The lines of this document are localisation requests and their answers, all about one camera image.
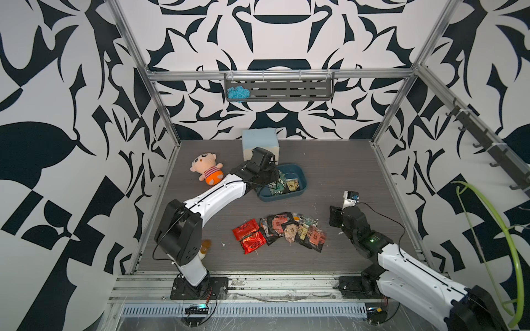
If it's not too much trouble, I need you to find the green label tea bag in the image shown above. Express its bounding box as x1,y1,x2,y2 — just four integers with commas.
271,170,289,196

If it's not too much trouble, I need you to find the yellow label tea bag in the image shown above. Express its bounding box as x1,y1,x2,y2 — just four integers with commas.
285,178,300,193

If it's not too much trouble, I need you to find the pink label tea bag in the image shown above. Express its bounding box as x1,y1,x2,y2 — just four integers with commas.
304,226,327,252

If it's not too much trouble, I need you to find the beige label floral tea bag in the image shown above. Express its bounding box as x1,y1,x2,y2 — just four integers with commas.
284,223,298,244

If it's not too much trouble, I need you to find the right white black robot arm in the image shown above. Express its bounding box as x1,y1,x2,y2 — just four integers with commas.
329,205,508,330

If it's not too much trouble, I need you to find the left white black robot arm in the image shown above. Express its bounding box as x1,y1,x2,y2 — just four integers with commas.
155,147,278,288

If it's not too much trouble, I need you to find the teal plastic storage box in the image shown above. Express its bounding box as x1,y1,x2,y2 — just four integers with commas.
256,164,307,202

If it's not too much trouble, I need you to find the dark red floral tea bag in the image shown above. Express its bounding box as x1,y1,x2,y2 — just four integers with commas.
266,212,294,237

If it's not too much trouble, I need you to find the black tea bag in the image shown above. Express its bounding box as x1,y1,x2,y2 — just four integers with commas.
258,218,280,245

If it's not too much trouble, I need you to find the lower red tea bag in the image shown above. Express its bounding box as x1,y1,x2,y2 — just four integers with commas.
240,231,267,255

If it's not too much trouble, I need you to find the white blue drawer cabinet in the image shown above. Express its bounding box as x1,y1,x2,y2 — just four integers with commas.
242,128,280,164

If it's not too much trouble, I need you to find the pink plush doll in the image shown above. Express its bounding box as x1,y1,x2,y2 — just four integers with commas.
190,153,224,186

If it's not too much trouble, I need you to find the blue scrunchie bundle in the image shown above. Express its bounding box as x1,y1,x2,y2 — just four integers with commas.
226,86,251,103

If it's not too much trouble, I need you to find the brown white plush toy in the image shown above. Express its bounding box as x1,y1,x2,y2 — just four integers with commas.
198,239,212,260

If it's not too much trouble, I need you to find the right controller board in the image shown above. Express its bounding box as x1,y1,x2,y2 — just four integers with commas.
367,307,388,325

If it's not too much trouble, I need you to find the controller board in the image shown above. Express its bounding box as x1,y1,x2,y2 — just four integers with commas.
367,307,388,325
184,303,209,316

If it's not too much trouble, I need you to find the left controller board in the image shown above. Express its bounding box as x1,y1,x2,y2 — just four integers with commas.
184,303,209,316

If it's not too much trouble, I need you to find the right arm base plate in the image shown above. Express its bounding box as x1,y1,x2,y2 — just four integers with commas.
336,275,389,299

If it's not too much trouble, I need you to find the grey wall shelf rack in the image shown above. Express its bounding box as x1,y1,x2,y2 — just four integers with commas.
224,70,335,103

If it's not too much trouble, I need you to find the green hose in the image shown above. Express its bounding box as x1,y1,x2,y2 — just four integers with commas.
450,180,525,328

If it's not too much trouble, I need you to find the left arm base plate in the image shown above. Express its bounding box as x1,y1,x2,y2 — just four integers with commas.
170,275,229,301

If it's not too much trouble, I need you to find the black hook rail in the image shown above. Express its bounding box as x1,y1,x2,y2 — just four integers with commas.
446,98,529,197

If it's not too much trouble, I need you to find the white cable duct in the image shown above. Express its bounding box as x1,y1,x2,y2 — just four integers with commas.
121,302,367,318

